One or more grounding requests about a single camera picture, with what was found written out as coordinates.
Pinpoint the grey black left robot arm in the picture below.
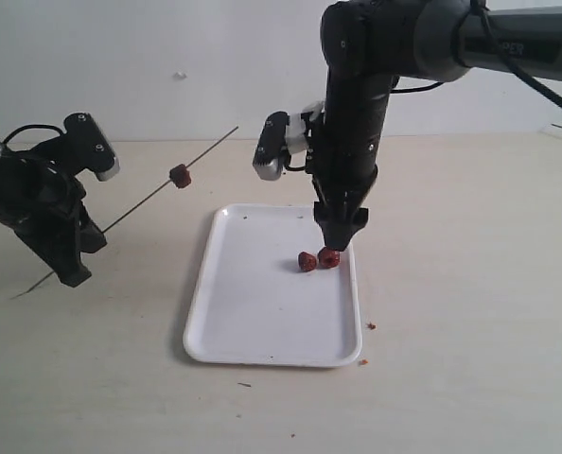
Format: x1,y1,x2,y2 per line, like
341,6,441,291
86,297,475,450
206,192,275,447
0,113,119,288

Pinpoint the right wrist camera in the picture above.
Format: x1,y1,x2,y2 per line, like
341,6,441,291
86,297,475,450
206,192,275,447
252,112,290,182

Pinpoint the thin metal skewer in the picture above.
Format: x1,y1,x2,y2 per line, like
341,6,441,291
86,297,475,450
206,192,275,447
12,124,240,299

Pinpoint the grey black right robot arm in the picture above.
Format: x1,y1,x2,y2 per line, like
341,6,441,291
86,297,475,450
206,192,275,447
307,1,562,251

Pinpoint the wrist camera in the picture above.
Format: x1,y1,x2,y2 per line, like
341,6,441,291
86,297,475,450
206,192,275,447
63,113,120,182
252,112,290,182

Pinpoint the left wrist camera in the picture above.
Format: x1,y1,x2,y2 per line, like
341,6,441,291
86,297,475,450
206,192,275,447
63,113,120,182

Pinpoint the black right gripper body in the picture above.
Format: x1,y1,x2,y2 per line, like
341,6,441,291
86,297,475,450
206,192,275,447
306,122,379,227

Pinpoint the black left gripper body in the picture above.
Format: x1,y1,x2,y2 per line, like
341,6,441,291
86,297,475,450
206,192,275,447
0,131,92,251

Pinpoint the white rectangular plastic tray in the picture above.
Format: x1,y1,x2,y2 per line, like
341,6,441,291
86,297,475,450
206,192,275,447
183,203,362,368

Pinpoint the red jujube piece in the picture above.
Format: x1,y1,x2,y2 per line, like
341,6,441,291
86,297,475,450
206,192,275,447
317,247,341,270
168,164,192,189
298,252,318,272

